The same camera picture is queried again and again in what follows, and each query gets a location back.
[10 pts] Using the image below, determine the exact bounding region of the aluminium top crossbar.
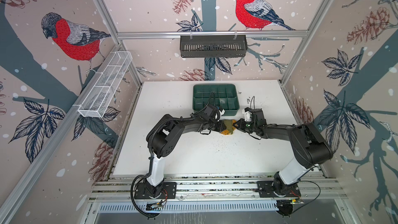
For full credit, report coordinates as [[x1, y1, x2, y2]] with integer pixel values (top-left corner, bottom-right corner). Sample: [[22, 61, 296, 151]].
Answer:
[[117, 30, 309, 40]]

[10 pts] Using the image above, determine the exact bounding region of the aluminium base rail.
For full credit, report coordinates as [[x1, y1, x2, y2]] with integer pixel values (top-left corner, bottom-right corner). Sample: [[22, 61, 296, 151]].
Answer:
[[88, 173, 348, 202]]

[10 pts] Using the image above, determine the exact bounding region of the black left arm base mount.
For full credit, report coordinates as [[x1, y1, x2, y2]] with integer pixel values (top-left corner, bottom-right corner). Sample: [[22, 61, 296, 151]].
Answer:
[[131, 181, 177, 200]]

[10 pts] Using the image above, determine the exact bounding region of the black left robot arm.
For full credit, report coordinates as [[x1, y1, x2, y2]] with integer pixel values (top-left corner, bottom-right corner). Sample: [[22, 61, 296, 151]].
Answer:
[[131, 92, 225, 200]]

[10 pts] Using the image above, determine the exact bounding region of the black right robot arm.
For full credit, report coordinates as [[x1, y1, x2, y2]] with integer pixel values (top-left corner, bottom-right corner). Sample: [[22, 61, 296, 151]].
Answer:
[[233, 107, 333, 197]]

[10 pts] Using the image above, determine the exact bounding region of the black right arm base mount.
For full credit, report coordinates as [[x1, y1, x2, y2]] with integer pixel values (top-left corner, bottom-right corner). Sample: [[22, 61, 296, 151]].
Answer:
[[256, 180, 301, 198]]

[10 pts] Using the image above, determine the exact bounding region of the white wire mesh shelf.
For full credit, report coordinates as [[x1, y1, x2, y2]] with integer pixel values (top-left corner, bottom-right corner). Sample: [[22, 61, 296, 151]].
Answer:
[[78, 51, 132, 118]]

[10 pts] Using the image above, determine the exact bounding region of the green plastic compartment tray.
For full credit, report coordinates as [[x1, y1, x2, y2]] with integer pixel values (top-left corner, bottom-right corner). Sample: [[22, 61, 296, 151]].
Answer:
[[192, 84, 240, 117]]

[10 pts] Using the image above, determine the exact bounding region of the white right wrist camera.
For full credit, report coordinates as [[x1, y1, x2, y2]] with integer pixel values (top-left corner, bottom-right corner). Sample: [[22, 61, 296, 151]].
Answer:
[[243, 107, 252, 122]]

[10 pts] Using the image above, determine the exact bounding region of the black hanging wire basket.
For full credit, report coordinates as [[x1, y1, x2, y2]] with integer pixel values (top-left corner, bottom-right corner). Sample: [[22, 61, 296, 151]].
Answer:
[[180, 35, 248, 58]]

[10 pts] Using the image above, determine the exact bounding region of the olive green striped sock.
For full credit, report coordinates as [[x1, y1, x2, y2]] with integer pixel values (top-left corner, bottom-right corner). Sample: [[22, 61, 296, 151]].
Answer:
[[219, 119, 236, 135]]

